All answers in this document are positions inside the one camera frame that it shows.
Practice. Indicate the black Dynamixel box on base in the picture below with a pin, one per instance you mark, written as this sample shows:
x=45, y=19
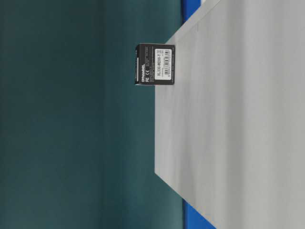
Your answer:
x=154, y=64

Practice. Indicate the white base board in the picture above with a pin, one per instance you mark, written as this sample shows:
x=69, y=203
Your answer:
x=230, y=132

